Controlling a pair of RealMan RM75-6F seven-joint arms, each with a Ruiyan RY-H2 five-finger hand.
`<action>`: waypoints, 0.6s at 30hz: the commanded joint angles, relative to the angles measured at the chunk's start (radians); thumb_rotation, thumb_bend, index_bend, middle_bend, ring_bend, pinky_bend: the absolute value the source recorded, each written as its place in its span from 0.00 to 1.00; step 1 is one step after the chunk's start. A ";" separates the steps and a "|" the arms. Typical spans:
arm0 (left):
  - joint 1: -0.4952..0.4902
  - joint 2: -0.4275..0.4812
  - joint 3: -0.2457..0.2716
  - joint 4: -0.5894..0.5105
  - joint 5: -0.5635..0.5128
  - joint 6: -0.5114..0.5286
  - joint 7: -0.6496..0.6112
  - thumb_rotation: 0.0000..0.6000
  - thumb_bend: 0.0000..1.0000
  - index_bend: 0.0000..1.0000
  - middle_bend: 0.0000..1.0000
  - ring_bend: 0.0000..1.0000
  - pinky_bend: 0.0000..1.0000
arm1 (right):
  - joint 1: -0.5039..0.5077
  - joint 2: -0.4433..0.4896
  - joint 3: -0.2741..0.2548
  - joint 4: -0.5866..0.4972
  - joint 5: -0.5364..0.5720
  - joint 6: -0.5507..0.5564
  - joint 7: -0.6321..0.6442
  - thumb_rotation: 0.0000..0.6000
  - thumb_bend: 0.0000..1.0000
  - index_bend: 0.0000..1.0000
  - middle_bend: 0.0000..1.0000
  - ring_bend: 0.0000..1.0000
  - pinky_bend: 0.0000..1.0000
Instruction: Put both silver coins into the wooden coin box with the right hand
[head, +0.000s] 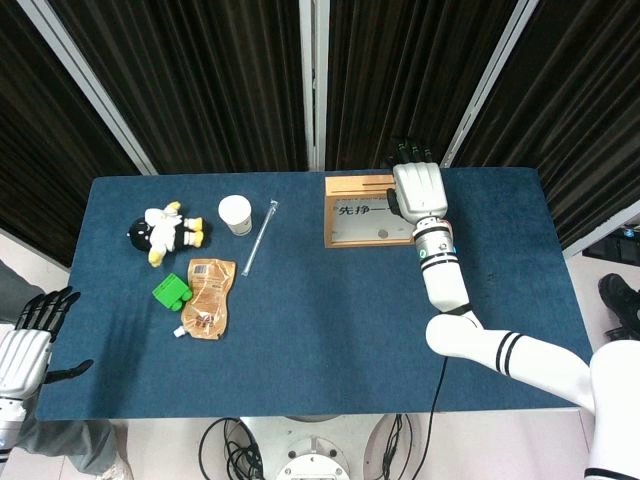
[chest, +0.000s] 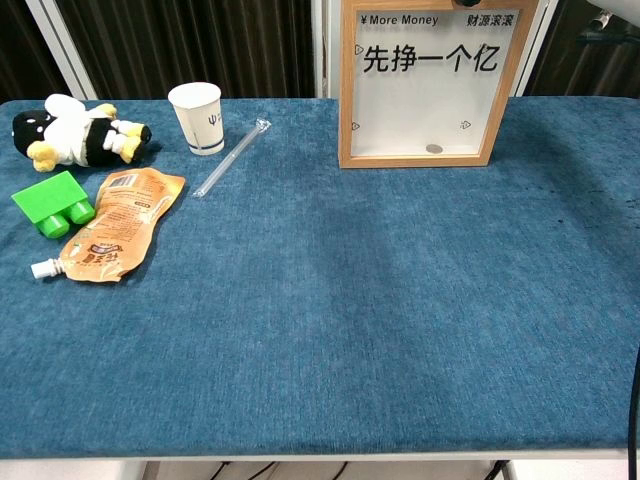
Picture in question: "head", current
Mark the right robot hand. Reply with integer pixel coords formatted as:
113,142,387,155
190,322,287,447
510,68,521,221
383,135,450,224

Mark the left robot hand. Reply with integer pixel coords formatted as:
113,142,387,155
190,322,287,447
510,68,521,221
0,286,95,401

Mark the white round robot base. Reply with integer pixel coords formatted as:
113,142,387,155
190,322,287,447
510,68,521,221
239,413,396,480

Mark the wooden glass-front coin box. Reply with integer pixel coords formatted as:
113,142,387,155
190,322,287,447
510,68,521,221
323,172,419,250

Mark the grey trousered person leg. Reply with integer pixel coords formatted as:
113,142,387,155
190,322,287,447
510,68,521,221
0,257,134,480

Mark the black pleated curtain panel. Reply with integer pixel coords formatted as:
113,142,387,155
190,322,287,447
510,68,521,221
47,0,309,175
452,0,640,251
0,0,144,271
325,0,516,171

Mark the green toy building block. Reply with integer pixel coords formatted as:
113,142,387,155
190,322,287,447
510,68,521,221
152,272,194,314

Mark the clear wrapped drinking straw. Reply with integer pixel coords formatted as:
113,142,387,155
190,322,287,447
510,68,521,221
241,198,280,278

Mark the black white plush toy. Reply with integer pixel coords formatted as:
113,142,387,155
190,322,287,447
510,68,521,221
127,200,214,268

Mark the white paper cup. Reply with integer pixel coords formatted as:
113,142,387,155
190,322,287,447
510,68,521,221
217,194,254,236

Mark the orange spout drink pouch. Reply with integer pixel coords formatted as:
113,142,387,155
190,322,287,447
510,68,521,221
172,258,237,341

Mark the blue velvet table cloth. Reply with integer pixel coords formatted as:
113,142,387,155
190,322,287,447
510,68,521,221
34,167,609,421

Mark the black equipment box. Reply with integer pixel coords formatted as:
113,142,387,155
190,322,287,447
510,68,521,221
582,225,640,261

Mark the black shoe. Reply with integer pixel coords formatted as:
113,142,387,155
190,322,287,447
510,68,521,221
598,274,640,341

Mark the grey partition frame post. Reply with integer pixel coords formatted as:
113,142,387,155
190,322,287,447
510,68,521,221
441,0,540,169
14,0,159,175
563,198,640,259
298,0,330,172

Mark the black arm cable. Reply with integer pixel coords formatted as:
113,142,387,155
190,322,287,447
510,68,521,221
428,353,449,414

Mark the black floor cable bundle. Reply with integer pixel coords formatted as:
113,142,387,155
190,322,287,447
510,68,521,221
199,416,266,480
377,413,417,480

